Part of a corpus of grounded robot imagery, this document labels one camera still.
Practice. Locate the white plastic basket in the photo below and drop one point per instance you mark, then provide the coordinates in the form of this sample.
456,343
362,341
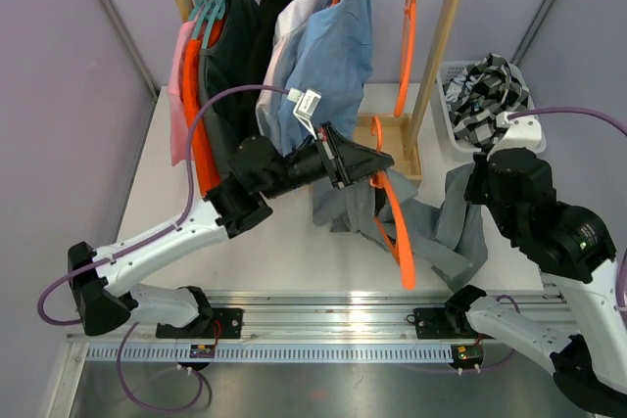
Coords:
457,150

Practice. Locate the wooden clothes rack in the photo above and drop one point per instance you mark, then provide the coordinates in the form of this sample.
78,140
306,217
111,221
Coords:
441,21

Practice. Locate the pink shirt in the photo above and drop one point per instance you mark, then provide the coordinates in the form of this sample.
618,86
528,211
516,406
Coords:
178,127

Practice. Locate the black white plaid shirt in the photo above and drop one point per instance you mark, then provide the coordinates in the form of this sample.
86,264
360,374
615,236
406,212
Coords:
477,94

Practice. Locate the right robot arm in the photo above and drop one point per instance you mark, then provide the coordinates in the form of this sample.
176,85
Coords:
573,247

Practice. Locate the grey shirt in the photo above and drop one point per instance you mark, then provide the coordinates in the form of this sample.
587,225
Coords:
450,237

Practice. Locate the white slotted cable duct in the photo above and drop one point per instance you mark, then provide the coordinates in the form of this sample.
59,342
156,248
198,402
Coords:
260,353

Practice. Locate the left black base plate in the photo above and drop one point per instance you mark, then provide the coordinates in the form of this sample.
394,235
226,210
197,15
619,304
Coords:
224,321

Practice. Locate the light blue shirt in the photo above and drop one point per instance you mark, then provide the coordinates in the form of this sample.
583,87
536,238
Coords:
334,59

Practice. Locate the aluminium rail frame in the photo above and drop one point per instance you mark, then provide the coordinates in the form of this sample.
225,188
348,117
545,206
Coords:
288,301

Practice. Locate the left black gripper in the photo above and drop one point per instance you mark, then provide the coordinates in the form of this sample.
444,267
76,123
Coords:
351,162

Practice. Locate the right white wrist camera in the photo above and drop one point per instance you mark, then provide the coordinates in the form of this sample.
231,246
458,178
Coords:
520,130

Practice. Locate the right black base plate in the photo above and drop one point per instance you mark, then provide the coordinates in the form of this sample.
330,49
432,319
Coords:
431,323

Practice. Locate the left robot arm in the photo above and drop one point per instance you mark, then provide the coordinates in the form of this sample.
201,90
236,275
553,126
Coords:
108,287

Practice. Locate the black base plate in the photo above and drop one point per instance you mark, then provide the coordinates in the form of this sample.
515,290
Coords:
224,321
431,323

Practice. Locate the orange hanger of plaid shirt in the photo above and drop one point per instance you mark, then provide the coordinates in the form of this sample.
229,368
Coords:
407,50

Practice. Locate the orange hanger of grey shirt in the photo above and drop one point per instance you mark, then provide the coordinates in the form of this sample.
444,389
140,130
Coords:
399,247

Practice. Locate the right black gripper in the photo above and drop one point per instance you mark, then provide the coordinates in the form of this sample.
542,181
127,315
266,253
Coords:
472,191

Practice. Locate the dark grey t-shirt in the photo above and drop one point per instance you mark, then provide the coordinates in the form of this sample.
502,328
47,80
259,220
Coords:
222,66

